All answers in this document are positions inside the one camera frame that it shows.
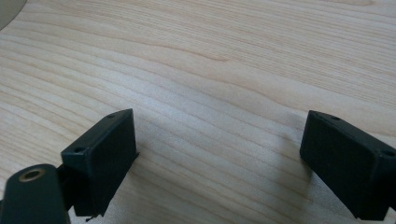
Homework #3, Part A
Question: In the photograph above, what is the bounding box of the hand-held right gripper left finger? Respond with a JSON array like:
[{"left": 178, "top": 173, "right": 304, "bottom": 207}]
[{"left": 61, "top": 108, "right": 139, "bottom": 217}]

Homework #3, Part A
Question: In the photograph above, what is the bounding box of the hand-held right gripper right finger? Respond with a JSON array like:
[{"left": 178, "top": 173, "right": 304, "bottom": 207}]
[{"left": 299, "top": 109, "right": 396, "bottom": 222}]

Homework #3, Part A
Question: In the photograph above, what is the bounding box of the pale round object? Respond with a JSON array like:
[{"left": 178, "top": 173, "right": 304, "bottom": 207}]
[{"left": 0, "top": 0, "right": 28, "bottom": 32}]

